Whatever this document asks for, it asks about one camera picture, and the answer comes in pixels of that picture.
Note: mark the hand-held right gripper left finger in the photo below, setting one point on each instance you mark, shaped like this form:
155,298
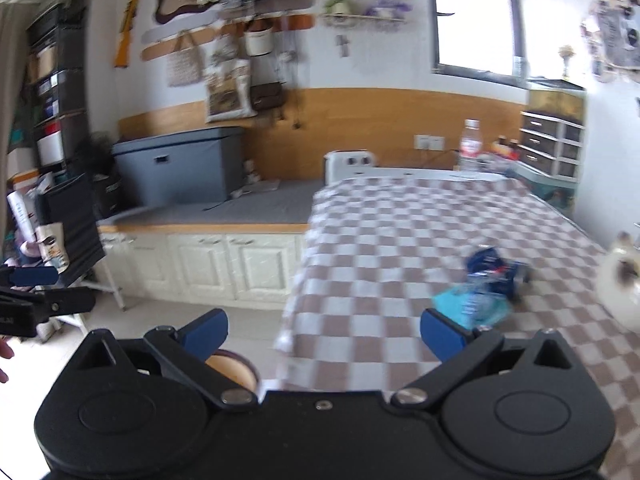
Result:
207,331

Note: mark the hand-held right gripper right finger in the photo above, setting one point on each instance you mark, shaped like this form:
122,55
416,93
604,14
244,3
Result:
442,334

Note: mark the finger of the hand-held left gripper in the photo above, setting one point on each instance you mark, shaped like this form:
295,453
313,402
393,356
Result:
35,276
70,302

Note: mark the light blue packet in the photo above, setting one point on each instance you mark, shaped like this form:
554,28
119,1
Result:
465,305

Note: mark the yellow wooden waste bin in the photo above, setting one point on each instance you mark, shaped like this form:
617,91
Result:
235,367

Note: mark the crushed blue can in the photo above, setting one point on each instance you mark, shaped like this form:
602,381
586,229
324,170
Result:
515,282

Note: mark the brown shoulder bag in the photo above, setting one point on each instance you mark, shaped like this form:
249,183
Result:
266,97

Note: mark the person's left hand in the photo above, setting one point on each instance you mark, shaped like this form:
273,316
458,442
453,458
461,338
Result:
5,351

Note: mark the pink clothing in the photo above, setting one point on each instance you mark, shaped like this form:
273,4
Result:
30,250

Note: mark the cartoon print tote bag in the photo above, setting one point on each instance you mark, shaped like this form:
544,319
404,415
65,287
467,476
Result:
52,247

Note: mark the white paper bag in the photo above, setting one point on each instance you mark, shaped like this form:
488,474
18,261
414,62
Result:
20,212

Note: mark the cream white cabinet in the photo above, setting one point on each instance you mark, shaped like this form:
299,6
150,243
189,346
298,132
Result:
200,265

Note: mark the black cloth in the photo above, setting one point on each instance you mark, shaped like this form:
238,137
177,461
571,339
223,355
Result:
75,220

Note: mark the brown white checkered tablecloth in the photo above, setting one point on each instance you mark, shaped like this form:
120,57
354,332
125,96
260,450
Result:
400,240

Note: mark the black bag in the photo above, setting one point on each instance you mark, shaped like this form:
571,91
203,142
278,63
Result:
106,195

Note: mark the black mesh object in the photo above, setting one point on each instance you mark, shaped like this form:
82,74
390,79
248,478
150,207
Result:
102,152

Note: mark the white power strip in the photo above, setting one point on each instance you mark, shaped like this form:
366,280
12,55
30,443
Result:
250,185

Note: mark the grey storage box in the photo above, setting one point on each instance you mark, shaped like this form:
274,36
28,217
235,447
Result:
175,165

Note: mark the teal storage box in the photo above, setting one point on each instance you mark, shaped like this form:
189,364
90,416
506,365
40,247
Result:
545,187

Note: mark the white cat figurine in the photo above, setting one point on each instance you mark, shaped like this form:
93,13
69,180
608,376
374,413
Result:
617,290

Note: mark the clear water bottle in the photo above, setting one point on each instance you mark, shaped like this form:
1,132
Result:
470,150

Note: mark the beige curtain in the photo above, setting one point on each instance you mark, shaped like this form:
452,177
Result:
15,85

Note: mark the white heater appliance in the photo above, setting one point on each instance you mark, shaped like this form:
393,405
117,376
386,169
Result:
350,165

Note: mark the black shelf rack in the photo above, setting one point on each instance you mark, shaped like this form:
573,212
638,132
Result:
65,85

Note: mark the red bottles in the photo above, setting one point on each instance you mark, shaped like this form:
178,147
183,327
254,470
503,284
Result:
505,147

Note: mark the white drawer organiser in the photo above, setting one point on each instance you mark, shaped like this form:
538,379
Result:
542,140

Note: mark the printed canvas tote bag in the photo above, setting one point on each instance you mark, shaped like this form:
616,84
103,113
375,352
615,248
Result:
227,90

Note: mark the beige knitted tote bag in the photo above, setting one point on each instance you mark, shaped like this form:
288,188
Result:
182,67

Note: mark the glass fish tank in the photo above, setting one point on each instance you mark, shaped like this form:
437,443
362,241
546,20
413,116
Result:
555,102

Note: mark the orange toy rifle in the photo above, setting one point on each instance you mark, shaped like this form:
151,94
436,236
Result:
127,30

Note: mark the dried flower vase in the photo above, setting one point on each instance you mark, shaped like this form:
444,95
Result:
566,62

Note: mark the dark framed window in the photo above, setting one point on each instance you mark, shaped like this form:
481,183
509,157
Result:
475,15

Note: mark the purple plush toy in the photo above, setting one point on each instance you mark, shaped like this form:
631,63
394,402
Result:
387,6

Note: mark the green plush toy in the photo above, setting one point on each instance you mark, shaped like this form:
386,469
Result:
336,7

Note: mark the white wall socket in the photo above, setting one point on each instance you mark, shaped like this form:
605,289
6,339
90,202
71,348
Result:
429,142

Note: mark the macrame wall shelf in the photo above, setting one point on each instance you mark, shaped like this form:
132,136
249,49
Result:
360,19

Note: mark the oval board wall coat rack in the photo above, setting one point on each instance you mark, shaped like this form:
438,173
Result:
295,2

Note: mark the wall photo board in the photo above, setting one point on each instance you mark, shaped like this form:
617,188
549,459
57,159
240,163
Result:
615,30

